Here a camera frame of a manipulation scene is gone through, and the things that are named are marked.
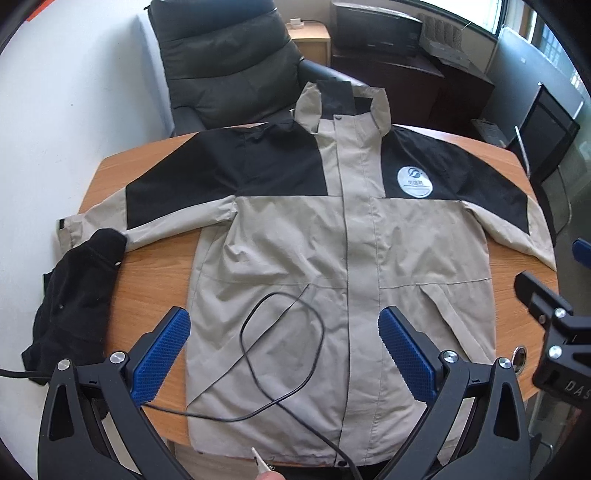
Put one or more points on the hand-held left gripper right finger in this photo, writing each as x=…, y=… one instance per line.
x=406, y=350

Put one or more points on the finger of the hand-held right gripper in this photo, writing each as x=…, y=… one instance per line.
x=542, y=300
x=581, y=251

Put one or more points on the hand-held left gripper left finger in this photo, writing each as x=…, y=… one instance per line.
x=161, y=350

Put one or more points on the beige and black jacket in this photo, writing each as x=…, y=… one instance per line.
x=295, y=240

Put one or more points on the black fleece garment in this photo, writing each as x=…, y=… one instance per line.
x=74, y=295

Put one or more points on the black mesh chair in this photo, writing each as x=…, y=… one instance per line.
x=549, y=134

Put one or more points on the metal zipper pull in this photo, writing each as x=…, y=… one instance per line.
x=259, y=459

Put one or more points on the grey partition panel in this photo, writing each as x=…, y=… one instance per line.
x=517, y=74

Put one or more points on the dark wooden cabinet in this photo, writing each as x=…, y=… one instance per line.
x=392, y=83
x=466, y=97

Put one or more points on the flat cardboard box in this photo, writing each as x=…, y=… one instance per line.
x=443, y=48

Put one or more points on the grey radiator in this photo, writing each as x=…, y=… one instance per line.
x=438, y=28

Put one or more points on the window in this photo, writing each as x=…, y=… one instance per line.
x=466, y=11

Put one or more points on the black leather armchair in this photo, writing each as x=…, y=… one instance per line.
x=221, y=60

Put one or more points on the black microwave oven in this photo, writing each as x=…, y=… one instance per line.
x=374, y=27

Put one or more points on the light wooden cabinet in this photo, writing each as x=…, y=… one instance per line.
x=314, y=46

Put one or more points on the white charger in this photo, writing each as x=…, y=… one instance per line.
x=295, y=22

